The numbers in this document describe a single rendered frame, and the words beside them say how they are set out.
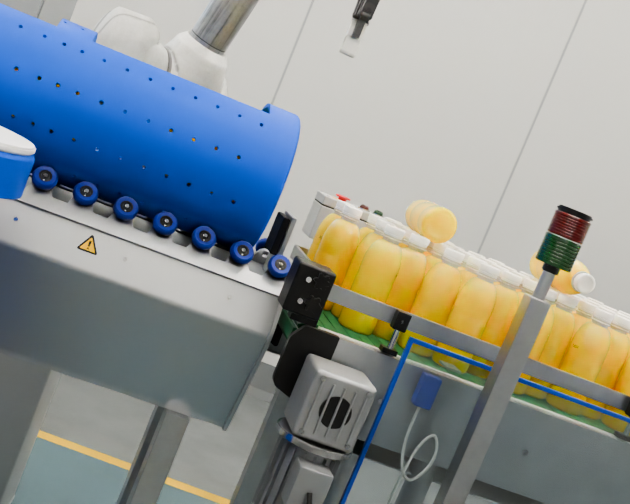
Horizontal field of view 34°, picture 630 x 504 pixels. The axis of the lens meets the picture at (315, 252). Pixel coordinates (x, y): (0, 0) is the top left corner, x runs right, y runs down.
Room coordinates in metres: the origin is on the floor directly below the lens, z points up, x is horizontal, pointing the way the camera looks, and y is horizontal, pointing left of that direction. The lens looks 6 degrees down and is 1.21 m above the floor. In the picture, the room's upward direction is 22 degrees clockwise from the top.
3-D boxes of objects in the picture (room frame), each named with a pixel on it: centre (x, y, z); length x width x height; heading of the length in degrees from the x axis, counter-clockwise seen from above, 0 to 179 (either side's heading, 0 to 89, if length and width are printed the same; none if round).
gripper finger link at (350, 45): (2.01, 0.09, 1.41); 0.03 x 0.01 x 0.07; 103
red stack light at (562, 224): (1.73, -0.38, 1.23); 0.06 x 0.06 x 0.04
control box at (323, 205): (2.32, -0.06, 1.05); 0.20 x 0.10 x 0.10; 103
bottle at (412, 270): (1.99, -0.18, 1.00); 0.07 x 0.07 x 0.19
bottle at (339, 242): (2.04, -0.04, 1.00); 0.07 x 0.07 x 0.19
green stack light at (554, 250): (1.73, -0.38, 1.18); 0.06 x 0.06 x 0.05
